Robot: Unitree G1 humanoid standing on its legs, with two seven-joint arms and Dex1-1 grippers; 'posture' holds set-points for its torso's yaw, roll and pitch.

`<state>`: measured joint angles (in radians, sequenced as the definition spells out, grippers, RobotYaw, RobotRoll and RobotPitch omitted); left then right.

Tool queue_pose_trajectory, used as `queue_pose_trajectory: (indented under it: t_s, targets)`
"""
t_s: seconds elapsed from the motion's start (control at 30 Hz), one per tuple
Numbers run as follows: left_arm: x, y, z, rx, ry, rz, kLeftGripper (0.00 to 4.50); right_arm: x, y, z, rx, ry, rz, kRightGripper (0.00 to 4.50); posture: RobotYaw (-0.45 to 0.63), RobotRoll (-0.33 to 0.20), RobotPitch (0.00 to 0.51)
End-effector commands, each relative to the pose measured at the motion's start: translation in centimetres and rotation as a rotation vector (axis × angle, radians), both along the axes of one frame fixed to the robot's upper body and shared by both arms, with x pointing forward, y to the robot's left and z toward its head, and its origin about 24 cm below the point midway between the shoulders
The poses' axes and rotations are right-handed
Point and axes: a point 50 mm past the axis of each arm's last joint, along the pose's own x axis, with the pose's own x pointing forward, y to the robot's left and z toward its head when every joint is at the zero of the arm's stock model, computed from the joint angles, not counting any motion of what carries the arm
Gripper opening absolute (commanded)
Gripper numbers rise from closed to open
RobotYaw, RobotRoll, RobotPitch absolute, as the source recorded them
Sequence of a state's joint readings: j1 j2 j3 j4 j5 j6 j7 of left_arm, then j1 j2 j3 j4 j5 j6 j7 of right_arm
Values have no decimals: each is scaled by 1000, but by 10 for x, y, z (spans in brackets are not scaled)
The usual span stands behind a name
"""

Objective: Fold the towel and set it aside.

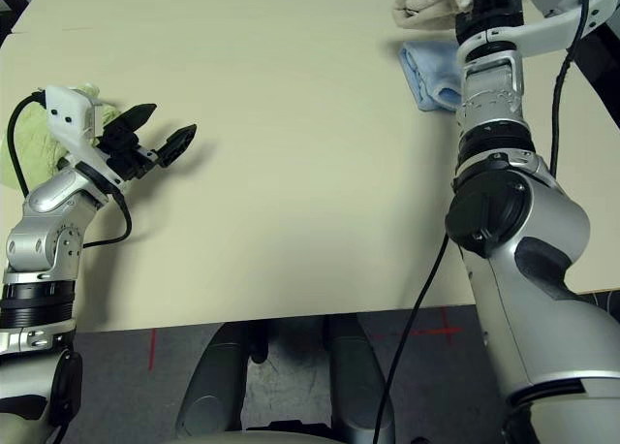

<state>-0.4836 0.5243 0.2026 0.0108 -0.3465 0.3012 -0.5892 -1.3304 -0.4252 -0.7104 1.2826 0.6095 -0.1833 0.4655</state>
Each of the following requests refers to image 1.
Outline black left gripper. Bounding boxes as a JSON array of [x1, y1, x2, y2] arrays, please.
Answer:
[[98, 103, 199, 182]]

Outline dark grey robot right leg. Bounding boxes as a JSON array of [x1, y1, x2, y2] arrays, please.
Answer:
[[322, 315, 396, 444]]

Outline pale robot torso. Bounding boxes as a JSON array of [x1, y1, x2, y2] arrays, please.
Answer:
[[183, 427, 350, 444]]

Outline dark grey robot left leg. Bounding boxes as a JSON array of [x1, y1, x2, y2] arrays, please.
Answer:
[[174, 320, 270, 438]]

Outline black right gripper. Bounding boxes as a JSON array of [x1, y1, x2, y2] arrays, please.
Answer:
[[454, 0, 524, 46]]

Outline dark grey robot leg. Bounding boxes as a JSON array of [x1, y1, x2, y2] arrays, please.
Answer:
[[322, 315, 396, 444], [174, 320, 270, 438]]

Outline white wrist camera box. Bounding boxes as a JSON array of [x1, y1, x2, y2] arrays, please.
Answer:
[[46, 85, 125, 203], [483, 0, 620, 57]]

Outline folded light blue towel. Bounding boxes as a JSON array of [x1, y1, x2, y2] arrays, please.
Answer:
[[398, 40, 466, 111]]

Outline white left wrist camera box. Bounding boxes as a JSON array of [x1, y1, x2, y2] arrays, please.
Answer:
[[46, 85, 125, 203]]

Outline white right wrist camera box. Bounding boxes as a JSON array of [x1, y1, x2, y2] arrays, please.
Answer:
[[483, 0, 620, 57]]

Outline crumpled light green towel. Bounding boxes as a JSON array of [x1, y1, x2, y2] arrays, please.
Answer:
[[0, 81, 122, 191]]

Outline black left camera cable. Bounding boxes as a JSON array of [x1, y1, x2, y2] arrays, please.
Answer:
[[7, 90, 133, 249]]

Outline beige towel with white trim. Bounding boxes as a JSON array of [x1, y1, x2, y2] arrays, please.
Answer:
[[390, 0, 540, 29]]

